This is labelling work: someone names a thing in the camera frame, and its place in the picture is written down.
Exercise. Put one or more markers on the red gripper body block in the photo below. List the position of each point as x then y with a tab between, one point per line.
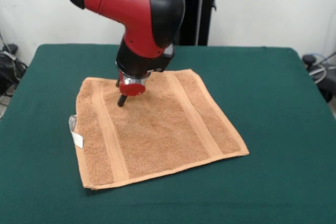
132	89

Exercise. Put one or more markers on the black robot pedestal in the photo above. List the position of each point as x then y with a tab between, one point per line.
199	11

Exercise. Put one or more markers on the tan terry towel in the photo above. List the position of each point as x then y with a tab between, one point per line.
157	129

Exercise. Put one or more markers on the dark green table cloth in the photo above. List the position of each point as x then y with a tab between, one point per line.
262	77

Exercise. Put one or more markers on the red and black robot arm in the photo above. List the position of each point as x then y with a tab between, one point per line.
131	11

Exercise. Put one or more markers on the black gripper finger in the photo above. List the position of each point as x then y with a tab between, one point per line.
122	100
118	81

